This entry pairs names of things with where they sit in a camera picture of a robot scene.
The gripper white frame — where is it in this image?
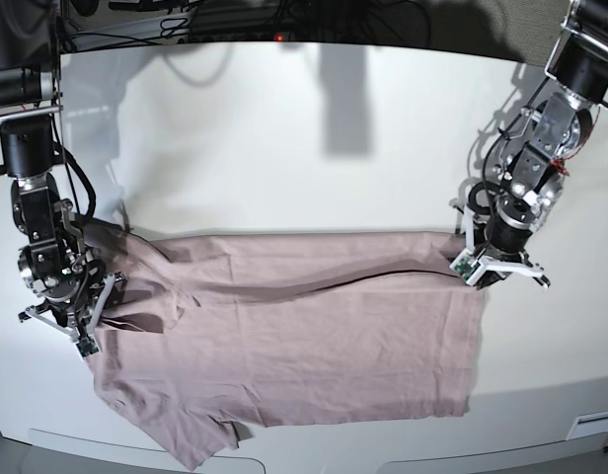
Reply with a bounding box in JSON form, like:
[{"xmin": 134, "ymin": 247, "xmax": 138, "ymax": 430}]
[
  {"xmin": 18, "ymin": 247, "xmax": 126, "ymax": 346},
  {"xmin": 449, "ymin": 195, "xmax": 551, "ymax": 290}
]

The pale pink T-shirt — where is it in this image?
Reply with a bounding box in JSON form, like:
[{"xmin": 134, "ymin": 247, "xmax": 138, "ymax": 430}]
[{"xmin": 87, "ymin": 224, "xmax": 484, "ymax": 469}]

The robot arm black silver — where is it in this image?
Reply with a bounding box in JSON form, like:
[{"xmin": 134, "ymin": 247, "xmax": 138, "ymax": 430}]
[
  {"xmin": 0, "ymin": 1, "xmax": 126, "ymax": 357},
  {"xmin": 450, "ymin": 1, "xmax": 608, "ymax": 288}
]

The white label sticker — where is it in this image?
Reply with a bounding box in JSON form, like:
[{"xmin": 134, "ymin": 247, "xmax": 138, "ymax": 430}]
[{"xmin": 566, "ymin": 412, "xmax": 608, "ymax": 440}]

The black power strip red light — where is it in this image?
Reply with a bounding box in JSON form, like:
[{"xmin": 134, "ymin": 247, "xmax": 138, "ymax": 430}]
[{"xmin": 187, "ymin": 29, "xmax": 291, "ymax": 43}]

